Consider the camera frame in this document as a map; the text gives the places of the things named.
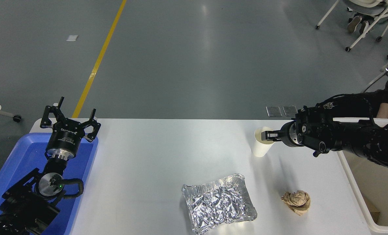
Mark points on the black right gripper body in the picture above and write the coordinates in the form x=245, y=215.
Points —
x=288, y=133

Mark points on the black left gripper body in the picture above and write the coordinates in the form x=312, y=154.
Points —
x=65, y=137

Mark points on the white paper cup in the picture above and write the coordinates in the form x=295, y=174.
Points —
x=261, y=148

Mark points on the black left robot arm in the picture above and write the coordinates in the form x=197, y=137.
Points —
x=24, y=202

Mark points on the person's forearm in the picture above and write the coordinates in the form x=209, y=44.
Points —
x=385, y=111

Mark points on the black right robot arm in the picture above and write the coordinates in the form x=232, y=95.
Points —
x=360, y=137

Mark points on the grey floor socket plate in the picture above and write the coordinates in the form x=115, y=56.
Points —
x=274, y=111
x=290, y=110

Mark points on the blue plastic tray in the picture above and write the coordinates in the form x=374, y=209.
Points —
x=17, y=153

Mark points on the crumpled tan paper ball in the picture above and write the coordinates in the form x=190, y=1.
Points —
x=297, y=201

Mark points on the crumpled silver foil tray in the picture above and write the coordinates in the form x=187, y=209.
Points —
x=218, y=204

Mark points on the large pale plastic bin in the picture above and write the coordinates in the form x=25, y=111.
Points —
x=377, y=189

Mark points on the seated person's legs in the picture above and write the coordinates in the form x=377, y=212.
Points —
x=354, y=23

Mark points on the white wheeled chair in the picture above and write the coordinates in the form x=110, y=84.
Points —
x=381, y=9

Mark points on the white chair frame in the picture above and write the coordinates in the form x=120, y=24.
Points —
x=385, y=70

